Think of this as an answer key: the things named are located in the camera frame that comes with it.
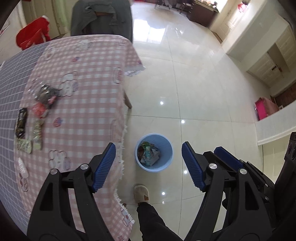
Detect pale green snack wrapper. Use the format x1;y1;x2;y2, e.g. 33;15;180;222
33;120;43;151

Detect blue plastic trash bin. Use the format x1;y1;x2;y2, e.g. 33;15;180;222
134;133;174;173

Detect trash in bin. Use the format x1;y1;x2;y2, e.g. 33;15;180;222
137;141;161;167

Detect right beige slipper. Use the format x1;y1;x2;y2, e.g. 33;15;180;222
133;185;149;204

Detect pink box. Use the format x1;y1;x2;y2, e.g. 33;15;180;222
255;97;279;120

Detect person's leg dark trousers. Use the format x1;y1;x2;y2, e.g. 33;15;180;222
137;202;182;241

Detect pink checkered tablecloth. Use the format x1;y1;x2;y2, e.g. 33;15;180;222
14;35;143;240

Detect white small bottle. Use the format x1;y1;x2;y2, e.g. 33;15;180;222
18;158;29;178

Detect wooden table leg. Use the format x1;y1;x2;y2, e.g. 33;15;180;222
123;91;132;109

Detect red small snack wrapper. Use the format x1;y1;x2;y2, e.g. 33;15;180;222
32;102;49;119

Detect black long snack wrapper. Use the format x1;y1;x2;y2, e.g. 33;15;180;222
15;108;28;138

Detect black red snack wrapper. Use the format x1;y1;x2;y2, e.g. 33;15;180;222
34;84;60;109

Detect clear plastic wrapper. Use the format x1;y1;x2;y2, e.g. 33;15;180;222
27;77;46;98

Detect grey grid tablecloth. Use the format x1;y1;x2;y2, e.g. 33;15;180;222
0;43;48;233

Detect dark wooden cabinet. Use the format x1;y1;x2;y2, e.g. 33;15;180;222
187;1;219;28

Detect red bag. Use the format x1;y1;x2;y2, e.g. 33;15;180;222
16;16;51;50

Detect chair with grey jacket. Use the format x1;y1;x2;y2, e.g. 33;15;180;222
70;1;133;42

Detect green door curtain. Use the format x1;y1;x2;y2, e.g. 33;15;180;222
53;0;76;30

